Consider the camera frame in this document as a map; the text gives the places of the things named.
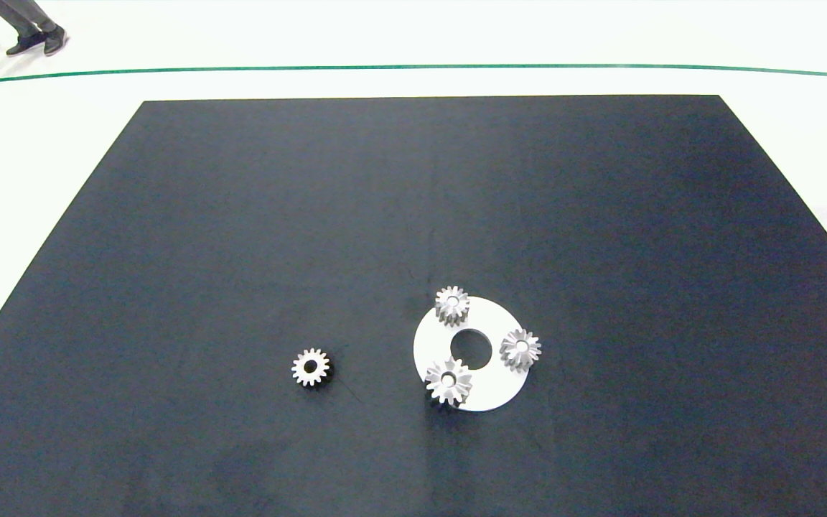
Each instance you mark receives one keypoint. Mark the small steel gear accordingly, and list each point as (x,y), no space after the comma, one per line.
(512,349)
(444,302)
(302,368)

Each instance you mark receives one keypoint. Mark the large steel gear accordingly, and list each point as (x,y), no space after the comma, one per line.
(438,381)

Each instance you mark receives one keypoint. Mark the round white plate with pins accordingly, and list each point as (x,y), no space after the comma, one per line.
(501,377)

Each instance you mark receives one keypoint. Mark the dark mat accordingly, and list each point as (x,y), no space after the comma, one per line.
(241,251)

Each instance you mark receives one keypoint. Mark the person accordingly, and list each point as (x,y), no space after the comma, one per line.
(29,29)

